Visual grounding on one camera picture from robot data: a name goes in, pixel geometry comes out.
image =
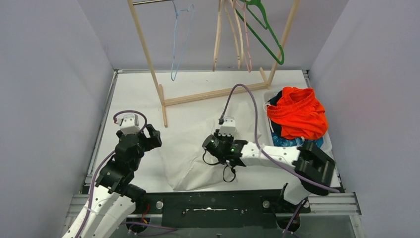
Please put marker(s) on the blue patterned shorts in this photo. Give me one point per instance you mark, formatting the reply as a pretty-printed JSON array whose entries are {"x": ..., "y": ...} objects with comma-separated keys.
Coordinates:
[{"x": 283, "y": 142}]

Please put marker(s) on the orange shorts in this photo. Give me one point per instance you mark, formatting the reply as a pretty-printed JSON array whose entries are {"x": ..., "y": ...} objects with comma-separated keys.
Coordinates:
[{"x": 295, "y": 112}]

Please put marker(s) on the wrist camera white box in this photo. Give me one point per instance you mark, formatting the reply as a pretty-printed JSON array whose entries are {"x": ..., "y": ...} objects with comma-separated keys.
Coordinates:
[
  {"x": 227, "y": 127},
  {"x": 129, "y": 124}
]

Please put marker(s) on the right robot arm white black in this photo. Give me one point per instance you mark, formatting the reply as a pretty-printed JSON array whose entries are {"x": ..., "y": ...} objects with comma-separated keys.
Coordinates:
[{"x": 311, "y": 166}]

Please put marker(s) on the wooden hanger of orange shorts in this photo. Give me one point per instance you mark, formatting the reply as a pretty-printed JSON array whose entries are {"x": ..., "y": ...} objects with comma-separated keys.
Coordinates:
[{"x": 218, "y": 34}]

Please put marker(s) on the lilac hanger of white shorts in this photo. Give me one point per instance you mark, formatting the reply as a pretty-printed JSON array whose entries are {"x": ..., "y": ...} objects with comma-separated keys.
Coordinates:
[{"x": 180, "y": 44}]

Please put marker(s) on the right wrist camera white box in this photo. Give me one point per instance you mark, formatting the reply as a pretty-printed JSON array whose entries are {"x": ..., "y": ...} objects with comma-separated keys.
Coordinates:
[{"x": 227, "y": 127}]

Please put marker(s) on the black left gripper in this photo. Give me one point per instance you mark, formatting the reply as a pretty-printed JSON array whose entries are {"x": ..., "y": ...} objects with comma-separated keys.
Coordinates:
[{"x": 144, "y": 138}]

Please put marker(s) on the green hanger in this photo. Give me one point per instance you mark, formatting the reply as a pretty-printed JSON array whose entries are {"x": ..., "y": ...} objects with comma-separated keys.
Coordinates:
[{"x": 264, "y": 23}]

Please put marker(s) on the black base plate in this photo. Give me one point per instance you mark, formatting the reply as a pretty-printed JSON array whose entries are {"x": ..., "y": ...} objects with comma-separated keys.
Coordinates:
[{"x": 215, "y": 209}]

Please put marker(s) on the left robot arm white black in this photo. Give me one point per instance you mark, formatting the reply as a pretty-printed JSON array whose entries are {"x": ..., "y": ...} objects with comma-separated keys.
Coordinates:
[{"x": 112, "y": 196}]

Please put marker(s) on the pink hanger of blue shorts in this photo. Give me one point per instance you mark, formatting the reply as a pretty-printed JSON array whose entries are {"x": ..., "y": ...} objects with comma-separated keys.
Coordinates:
[{"x": 248, "y": 59}]

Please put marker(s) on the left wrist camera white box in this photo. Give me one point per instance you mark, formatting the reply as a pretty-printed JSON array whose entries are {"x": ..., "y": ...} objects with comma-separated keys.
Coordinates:
[{"x": 129, "y": 124}]

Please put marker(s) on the wooden hanger of navy shorts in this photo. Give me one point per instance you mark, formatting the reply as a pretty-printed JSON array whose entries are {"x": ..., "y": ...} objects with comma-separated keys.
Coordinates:
[{"x": 230, "y": 11}]

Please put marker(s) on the white shorts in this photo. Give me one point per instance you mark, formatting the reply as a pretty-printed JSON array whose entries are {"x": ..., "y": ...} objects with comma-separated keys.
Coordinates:
[{"x": 186, "y": 164}]

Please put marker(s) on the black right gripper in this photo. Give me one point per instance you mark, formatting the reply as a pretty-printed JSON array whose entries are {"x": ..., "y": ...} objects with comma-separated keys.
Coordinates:
[{"x": 231, "y": 138}]

